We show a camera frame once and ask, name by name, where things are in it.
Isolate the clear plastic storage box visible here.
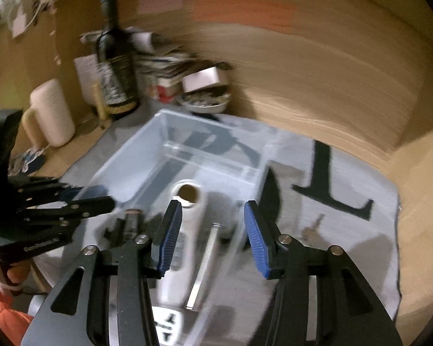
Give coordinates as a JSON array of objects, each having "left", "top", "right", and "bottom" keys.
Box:
[{"left": 70, "top": 109, "right": 280, "bottom": 346}]

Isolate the grey printed mat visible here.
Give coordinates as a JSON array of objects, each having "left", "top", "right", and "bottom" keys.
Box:
[{"left": 56, "top": 104, "right": 401, "bottom": 346}]

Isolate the orange paper note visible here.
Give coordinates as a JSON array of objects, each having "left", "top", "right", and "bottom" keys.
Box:
[{"left": 193, "top": 0, "right": 298, "bottom": 33}]

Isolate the silver flashlight with black strap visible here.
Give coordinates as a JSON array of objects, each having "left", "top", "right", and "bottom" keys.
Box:
[{"left": 185, "top": 221, "right": 223, "bottom": 311}]

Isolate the dark wine bottle elephant label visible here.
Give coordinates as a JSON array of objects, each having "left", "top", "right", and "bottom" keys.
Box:
[{"left": 94, "top": 0, "right": 139, "bottom": 119}]

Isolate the person's left hand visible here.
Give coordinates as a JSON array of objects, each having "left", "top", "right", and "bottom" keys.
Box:
[{"left": 0, "top": 257, "right": 33, "bottom": 296}]

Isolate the stack of books and papers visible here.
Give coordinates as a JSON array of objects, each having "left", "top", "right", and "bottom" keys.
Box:
[{"left": 81, "top": 25, "right": 235, "bottom": 103}]

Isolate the white handheld thermometer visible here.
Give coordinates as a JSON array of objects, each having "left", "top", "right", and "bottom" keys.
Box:
[{"left": 155, "top": 179, "right": 207, "bottom": 309}]

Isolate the bowl of polished stones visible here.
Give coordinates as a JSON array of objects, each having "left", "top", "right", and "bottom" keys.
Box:
[{"left": 177, "top": 88, "right": 233, "bottom": 114}]

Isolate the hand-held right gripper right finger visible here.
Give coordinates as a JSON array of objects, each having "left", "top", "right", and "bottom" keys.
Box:
[{"left": 243, "top": 200, "right": 405, "bottom": 346}]

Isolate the person's left forearm orange sleeve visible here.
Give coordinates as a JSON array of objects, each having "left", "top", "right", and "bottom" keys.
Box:
[{"left": 0, "top": 259, "right": 35, "bottom": 340}]

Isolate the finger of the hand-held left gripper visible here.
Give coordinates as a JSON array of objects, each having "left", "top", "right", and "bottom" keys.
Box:
[
  {"left": 9, "top": 175, "right": 109, "bottom": 201},
  {"left": 20, "top": 195, "right": 115, "bottom": 226}
]

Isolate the pale pink card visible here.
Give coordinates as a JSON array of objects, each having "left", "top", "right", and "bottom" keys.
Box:
[{"left": 180, "top": 65, "right": 229, "bottom": 94}]

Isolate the blue and white packet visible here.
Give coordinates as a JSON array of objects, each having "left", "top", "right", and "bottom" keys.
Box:
[{"left": 8, "top": 147, "right": 46, "bottom": 178}]

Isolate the yellow lip balm tube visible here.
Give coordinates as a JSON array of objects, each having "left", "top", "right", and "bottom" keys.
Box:
[{"left": 93, "top": 83, "right": 109, "bottom": 119}]

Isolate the dark cylindrical tool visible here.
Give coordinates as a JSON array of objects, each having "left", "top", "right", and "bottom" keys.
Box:
[{"left": 104, "top": 207, "right": 156, "bottom": 249}]

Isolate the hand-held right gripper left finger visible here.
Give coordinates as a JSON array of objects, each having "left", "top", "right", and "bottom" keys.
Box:
[{"left": 22, "top": 199, "right": 184, "bottom": 346}]

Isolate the white handwritten note paper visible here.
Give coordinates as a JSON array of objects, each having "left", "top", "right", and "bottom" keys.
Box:
[{"left": 74, "top": 54, "right": 102, "bottom": 101}]

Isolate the cream ceramic mug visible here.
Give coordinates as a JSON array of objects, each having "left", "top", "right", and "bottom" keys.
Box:
[{"left": 22, "top": 78, "right": 76, "bottom": 148}]

